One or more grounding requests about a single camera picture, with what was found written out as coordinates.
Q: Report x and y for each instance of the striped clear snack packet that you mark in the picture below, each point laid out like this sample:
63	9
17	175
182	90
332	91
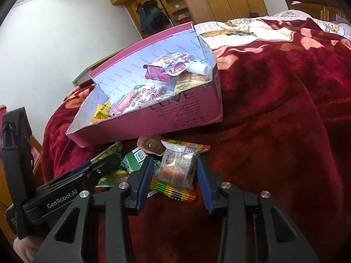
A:
178	167

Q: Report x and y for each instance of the cartoon print white quilt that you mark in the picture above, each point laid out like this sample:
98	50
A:
246	30

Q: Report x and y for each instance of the dark green snack packet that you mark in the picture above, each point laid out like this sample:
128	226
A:
134	159

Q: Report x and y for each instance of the tan round snack cup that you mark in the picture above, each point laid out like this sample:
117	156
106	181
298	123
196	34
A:
148	145

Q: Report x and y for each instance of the purple cloth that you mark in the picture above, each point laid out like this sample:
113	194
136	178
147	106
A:
342	20

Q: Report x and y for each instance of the pink cardboard box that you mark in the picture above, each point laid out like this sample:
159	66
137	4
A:
186	109

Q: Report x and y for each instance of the person's left hand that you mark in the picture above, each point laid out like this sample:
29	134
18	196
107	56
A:
24	252

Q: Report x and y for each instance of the red pot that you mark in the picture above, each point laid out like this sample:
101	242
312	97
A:
183	19

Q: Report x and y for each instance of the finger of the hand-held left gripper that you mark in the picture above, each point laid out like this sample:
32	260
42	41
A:
98	171

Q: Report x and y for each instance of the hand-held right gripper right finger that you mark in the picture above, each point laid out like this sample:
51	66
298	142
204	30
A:
204	186

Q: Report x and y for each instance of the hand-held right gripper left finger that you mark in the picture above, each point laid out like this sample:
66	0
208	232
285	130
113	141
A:
144	186

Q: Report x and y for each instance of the pink white spout pouch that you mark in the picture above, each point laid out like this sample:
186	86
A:
164	65
142	96

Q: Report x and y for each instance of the orange snack packet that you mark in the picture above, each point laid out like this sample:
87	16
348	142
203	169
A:
192	82

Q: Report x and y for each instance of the hanging dark coats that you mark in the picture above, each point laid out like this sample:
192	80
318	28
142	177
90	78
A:
149	16

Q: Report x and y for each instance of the dark wooden headboard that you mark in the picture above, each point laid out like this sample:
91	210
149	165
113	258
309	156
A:
315	5

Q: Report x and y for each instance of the red plush blanket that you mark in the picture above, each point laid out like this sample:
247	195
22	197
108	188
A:
274	115

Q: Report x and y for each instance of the light green snack packet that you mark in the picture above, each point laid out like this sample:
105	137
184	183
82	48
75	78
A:
109	150

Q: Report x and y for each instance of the yellow jelly cup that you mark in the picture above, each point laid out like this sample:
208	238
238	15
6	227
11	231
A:
101	113

